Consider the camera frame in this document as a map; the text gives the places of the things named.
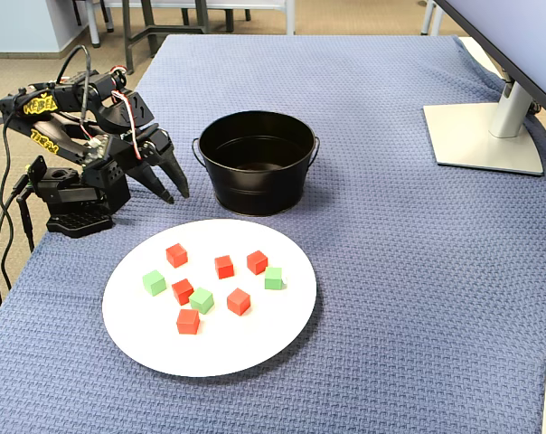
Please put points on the computer monitor screen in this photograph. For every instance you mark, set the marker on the computer monitor screen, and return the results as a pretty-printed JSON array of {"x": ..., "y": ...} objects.
[{"x": 517, "y": 27}]

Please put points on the white metal table leg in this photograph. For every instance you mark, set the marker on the white metal table leg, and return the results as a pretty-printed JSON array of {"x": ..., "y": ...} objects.
[
  {"x": 429, "y": 20},
  {"x": 94, "y": 27}
]

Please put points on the white table with leg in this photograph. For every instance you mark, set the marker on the white table with leg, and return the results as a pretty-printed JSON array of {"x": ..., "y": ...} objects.
[{"x": 290, "y": 20}]

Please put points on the green cube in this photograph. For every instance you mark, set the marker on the green cube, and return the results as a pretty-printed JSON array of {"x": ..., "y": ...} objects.
[
  {"x": 273, "y": 278},
  {"x": 154, "y": 283},
  {"x": 201, "y": 300}
]

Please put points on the light blue cabinet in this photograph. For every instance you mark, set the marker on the light blue cabinet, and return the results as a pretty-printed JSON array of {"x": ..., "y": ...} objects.
[{"x": 15, "y": 22}]

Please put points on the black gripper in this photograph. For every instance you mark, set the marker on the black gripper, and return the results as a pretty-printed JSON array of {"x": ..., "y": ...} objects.
[{"x": 154, "y": 152}]

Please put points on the red cube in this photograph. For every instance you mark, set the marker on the red cube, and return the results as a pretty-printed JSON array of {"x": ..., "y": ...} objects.
[
  {"x": 187, "y": 322},
  {"x": 257, "y": 263},
  {"x": 182, "y": 292},
  {"x": 238, "y": 302},
  {"x": 176, "y": 256},
  {"x": 224, "y": 267}
]

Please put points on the silver monitor stand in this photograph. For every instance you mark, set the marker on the silver monitor stand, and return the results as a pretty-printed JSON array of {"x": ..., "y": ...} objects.
[{"x": 472, "y": 140}]

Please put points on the blue woven tablecloth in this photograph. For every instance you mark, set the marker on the blue woven tablecloth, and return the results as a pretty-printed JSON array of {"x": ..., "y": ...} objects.
[{"x": 390, "y": 271}]

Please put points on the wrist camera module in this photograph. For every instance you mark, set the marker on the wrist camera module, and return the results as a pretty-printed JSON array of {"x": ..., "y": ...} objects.
[{"x": 96, "y": 147}]

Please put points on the white round plate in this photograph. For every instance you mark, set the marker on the white round plate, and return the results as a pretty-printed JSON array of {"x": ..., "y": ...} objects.
[{"x": 237, "y": 352}]

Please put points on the black metal bucket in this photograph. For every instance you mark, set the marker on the black metal bucket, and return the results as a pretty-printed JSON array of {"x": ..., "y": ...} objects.
[{"x": 255, "y": 190}]

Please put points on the black chair leg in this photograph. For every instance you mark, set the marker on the black chair leg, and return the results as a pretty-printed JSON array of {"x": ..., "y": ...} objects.
[
  {"x": 229, "y": 20},
  {"x": 109, "y": 20}
]

